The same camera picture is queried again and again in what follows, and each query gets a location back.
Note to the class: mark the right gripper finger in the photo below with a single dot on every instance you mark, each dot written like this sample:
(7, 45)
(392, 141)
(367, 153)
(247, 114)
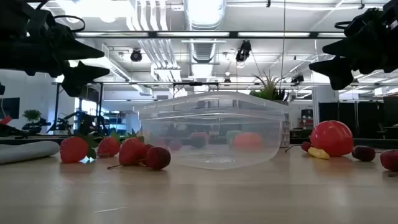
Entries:
(340, 73)
(345, 48)

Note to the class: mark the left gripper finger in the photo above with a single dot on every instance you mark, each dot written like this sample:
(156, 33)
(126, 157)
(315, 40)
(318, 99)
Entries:
(81, 51)
(82, 77)

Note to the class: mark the large red toy tomato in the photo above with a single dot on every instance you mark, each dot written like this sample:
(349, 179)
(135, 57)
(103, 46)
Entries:
(332, 137)

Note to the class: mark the dark red toy cherry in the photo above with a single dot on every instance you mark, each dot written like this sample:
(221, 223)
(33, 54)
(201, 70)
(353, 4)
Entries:
(307, 146)
(158, 158)
(363, 153)
(147, 150)

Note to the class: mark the small yellow toy fruit piece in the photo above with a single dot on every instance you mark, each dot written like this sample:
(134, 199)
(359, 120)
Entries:
(318, 153)

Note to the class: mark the glossy red toy fruit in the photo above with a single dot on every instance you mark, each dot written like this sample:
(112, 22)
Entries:
(390, 160)

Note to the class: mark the orange toy fruit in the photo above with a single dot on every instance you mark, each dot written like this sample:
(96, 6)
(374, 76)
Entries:
(248, 141)

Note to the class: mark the small red toy strawberry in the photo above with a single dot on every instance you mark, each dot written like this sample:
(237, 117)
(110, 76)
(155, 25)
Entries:
(175, 145)

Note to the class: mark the green toy fruit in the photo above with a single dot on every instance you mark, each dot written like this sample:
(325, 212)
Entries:
(231, 137)

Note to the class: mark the clear plastic tupperware container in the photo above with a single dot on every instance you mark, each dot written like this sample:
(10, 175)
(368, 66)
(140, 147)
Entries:
(214, 102)

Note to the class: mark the pinkish red toy fruit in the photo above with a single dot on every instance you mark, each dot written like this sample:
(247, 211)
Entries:
(199, 140)

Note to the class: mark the black background robot arm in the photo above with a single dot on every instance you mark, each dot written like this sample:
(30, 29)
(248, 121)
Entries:
(87, 124)

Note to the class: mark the black ceiling spotlight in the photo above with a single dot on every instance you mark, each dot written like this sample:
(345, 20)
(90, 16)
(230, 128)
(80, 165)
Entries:
(298, 79)
(136, 55)
(243, 51)

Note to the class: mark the black room partition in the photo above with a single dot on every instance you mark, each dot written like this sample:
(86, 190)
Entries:
(342, 119)

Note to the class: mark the small background potted plant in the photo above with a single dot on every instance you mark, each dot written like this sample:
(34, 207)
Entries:
(32, 115)

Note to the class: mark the succulent in white patterned pot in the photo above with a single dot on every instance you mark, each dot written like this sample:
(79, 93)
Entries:
(270, 90)

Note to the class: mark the red background bar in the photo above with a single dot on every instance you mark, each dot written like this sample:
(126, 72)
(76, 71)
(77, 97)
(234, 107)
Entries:
(5, 120)

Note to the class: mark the grey folded cloth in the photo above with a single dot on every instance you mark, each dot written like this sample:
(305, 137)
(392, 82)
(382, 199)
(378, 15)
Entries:
(28, 151)

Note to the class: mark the dark wall monitor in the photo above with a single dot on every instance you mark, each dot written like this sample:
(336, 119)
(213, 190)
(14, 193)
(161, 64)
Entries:
(9, 109)

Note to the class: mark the black aluminium table frame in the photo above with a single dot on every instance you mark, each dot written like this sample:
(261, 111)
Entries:
(373, 143)

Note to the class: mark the black overhead frame bar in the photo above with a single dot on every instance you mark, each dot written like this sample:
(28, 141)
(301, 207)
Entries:
(233, 34)

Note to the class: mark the silver ceiling duct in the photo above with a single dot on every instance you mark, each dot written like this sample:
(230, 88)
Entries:
(205, 15)

